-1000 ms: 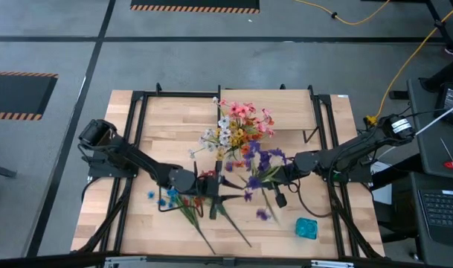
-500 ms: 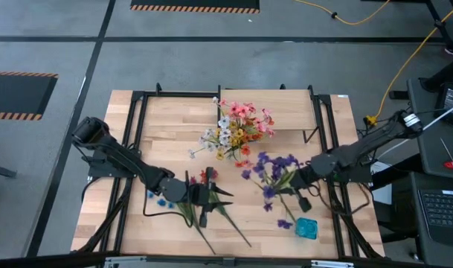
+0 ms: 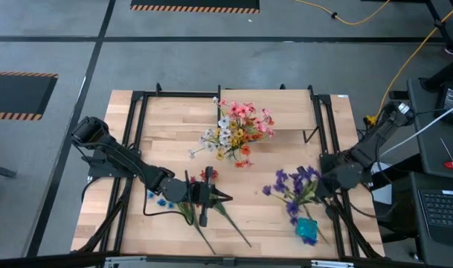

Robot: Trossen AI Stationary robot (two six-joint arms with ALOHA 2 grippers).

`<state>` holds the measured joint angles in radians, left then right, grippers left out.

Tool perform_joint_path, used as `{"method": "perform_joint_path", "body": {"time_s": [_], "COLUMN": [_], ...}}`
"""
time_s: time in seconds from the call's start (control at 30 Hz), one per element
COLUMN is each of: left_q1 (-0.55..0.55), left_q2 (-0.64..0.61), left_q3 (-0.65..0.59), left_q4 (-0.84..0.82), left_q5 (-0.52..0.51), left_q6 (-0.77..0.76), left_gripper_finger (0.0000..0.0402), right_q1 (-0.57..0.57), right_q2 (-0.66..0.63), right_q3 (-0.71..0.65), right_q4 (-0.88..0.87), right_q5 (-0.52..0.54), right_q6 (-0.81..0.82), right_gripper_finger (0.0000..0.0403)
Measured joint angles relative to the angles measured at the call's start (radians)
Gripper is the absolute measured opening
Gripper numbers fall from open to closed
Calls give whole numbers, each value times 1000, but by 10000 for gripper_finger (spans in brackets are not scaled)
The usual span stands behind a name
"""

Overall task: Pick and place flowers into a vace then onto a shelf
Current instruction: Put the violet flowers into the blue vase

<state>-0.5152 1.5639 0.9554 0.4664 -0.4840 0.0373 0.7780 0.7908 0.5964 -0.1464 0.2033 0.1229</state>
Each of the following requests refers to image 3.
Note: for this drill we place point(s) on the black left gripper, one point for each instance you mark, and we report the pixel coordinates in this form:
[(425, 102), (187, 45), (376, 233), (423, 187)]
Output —
[(181, 191)]

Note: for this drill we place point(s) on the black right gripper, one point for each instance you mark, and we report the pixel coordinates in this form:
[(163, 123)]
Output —
[(347, 176)]

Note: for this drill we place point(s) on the red artificial flower bunch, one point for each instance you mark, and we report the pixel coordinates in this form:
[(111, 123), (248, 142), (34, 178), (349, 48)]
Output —
[(211, 175)]

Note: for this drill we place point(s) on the purple artificial flower bunch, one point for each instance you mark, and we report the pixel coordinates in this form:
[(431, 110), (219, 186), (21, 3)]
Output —
[(297, 186)]

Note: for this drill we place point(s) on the orange artificial flower bunch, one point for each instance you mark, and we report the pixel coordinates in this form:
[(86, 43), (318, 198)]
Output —
[(245, 150)]

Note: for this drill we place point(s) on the blue artificial flower bunch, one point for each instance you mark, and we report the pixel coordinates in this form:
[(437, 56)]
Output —
[(161, 202)]

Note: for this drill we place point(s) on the yellow artificial flower bunch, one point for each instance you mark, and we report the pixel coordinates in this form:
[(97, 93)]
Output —
[(235, 139)]

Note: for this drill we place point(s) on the white artificial flower bunch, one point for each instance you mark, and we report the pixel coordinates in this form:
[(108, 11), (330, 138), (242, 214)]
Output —
[(223, 123)]

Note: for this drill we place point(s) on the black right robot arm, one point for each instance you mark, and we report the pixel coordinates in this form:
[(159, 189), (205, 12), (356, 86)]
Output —
[(375, 143)]

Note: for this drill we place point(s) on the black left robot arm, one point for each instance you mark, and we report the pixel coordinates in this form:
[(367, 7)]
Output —
[(118, 156)]

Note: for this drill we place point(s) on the short teal glass vase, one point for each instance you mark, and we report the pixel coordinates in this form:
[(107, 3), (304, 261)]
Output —
[(306, 227)]

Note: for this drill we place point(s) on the black rig crossbar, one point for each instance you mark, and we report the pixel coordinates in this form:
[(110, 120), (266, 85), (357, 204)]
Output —
[(174, 259)]

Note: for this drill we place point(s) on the dark grey desk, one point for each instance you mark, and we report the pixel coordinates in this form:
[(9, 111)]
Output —
[(434, 180), (430, 149)]

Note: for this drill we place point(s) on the white rod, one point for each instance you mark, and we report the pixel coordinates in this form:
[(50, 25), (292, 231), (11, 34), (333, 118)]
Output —
[(423, 128)]

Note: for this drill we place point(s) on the black laptop keyboard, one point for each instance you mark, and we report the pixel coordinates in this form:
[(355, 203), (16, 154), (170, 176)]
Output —
[(443, 208)]

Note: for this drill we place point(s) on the black hazard-striped floor mat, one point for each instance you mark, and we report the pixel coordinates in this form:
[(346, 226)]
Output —
[(192, 3), (18, 95)]

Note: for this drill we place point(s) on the black metal table frame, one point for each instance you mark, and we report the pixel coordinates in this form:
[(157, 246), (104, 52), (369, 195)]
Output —
[(181, 94)]

